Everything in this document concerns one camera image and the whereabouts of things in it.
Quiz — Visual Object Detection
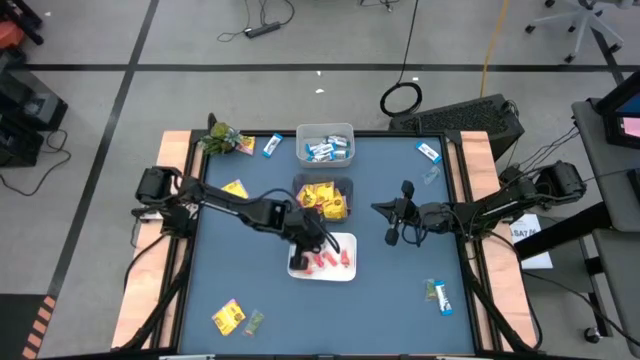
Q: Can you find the black power strip cable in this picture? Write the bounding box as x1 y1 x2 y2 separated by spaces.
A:
216 0 296 43

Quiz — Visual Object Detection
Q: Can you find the dark grey translucent bin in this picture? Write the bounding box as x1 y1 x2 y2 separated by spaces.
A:
291 173 355 225

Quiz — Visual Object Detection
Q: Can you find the white office chair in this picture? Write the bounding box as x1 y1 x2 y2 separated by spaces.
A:
524 0 626 65

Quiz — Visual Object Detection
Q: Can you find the black floor cable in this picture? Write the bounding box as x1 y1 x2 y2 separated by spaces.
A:
519 269 640 349
0 128 73 198

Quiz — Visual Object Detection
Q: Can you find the orange black machine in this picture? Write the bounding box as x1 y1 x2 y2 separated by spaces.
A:
0 0 45 51

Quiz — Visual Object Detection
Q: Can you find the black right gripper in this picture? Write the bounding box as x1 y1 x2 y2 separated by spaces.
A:
371 180 454 247

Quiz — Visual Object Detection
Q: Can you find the black power strip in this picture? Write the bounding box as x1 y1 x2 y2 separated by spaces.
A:
244 20 283 40

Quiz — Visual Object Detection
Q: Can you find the grey workstation desk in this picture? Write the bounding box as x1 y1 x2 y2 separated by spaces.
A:
514 98 640 359

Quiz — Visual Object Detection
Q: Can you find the coiled black cable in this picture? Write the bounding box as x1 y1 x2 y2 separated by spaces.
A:
378 0 424 119

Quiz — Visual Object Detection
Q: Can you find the white paper sheet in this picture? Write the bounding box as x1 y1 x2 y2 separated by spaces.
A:
508 213 555 271

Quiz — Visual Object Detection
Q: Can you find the black cable bundle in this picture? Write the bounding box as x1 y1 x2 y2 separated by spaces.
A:
519 99 584 166

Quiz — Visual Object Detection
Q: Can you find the black monitor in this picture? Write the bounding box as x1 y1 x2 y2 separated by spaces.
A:
593 69 640 150

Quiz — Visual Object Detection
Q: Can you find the light grey plastic bin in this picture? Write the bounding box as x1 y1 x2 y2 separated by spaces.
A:
295 122 356 169

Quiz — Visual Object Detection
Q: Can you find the artificial plant black pot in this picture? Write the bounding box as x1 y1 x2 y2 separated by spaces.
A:
197 112 245 157

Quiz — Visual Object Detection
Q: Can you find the white plastic bin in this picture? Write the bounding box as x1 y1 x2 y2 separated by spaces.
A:
286 231 358 283

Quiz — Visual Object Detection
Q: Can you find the wooden side board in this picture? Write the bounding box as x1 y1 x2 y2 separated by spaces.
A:
452 130 539 351
110 130 204 350

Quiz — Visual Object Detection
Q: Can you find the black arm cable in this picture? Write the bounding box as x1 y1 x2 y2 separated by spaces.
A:
122 217 171 294

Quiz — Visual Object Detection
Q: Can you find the black computer case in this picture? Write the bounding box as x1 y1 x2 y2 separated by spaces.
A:
388 93 527 162

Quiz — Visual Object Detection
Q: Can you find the black equipment crate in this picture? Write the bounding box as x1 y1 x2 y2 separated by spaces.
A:
0 51 70 169

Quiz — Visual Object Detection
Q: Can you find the yellow cable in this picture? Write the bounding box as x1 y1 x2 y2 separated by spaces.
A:
479 0 513 99

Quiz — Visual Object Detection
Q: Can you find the black orange striped mat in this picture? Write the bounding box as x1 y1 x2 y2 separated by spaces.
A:
0 293 59 360

